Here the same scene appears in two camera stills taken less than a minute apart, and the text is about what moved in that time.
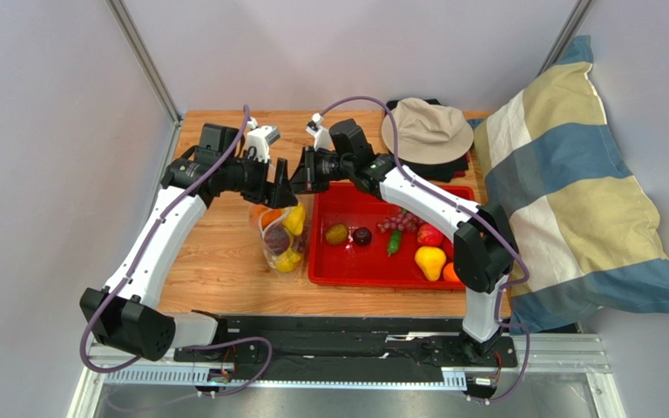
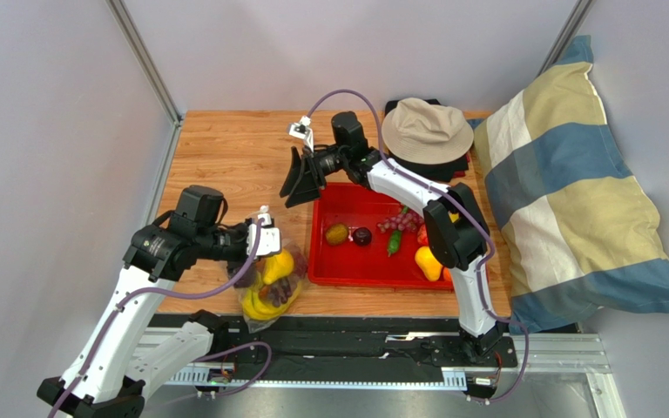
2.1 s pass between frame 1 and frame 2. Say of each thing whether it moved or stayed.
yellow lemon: moved
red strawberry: stayed
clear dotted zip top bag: moved
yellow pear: stayed
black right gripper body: stayed
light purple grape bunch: stayed
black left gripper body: moved
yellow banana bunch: moved
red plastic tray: stayed
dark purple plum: stayed
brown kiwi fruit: stayed
